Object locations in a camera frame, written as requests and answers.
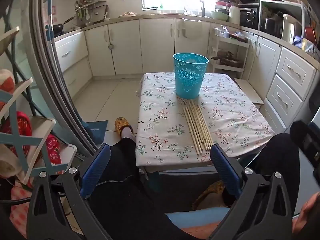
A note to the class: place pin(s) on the white kitchen base cabinets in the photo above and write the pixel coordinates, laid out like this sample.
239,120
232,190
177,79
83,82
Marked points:
155,47

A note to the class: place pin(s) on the lidded cooking pot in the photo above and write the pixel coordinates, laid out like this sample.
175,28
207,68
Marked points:
230,60

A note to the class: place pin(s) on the grey sliding door frame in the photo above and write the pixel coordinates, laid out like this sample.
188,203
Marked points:
37,30

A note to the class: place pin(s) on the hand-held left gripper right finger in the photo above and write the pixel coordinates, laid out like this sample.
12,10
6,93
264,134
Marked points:
225,170

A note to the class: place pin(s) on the pile of wooden chopsticks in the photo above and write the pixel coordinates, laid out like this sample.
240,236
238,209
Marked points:
197,127

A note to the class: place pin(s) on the white folding shelf rack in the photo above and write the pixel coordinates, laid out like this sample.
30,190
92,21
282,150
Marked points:
20,138

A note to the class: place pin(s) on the white trolley cart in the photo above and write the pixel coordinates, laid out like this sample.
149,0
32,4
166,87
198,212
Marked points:
231,42

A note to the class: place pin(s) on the black wok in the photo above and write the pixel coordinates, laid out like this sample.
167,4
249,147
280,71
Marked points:
58,27

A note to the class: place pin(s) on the stack of pots and bowls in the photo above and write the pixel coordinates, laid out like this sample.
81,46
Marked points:
223,3

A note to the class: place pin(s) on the blue snack bag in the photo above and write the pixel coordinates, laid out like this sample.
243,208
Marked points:
305,45

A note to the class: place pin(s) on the blue dustpan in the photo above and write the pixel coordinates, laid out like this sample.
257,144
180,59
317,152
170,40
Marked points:
96,130

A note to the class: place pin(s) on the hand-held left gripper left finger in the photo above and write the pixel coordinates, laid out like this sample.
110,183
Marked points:
96,170

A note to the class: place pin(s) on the white countertop shelf rack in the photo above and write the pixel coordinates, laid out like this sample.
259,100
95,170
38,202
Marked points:
282,5

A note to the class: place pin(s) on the broom with metal pole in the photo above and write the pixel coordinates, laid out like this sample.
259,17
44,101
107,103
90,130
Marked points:
50,17

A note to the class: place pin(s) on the green bowl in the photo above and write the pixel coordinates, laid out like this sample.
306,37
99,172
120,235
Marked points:
220,16

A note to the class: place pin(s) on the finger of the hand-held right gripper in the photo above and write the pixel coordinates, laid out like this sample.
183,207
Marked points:
305,140

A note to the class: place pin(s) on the person's right leg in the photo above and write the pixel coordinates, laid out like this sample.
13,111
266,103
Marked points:
270,155

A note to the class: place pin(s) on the chrome sink faucet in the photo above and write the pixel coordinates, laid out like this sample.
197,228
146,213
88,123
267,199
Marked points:
203,7

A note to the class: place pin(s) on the white step stool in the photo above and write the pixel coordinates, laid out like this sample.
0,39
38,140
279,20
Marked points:
247,90

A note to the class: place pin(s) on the red printed bag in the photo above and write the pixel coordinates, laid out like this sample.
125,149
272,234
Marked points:
53,150
20,127

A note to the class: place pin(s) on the yellow slipper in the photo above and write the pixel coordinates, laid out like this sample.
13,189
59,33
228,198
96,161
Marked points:
122,126
207,195

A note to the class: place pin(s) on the white thermos jug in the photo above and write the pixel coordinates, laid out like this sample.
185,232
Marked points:
234,15

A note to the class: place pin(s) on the teal perforated plastic basket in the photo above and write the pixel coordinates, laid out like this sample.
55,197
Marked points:
190,80

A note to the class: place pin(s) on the white plate with food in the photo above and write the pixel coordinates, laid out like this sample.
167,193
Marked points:
130,14

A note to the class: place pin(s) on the person's right hand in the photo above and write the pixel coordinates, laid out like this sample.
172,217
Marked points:
307,215

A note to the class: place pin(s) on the floral tablecloth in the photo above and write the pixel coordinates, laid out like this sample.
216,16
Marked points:
162,120

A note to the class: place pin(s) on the pink checkered cloth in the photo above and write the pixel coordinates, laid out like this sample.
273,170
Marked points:
21,205

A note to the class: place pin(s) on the white electric water boiler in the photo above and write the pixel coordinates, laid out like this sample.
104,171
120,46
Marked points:
290,28

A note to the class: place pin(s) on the wall utensil rack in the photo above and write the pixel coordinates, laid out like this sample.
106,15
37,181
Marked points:
87,7

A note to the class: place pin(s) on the black toaster oven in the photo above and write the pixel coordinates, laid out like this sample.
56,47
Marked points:
248,17

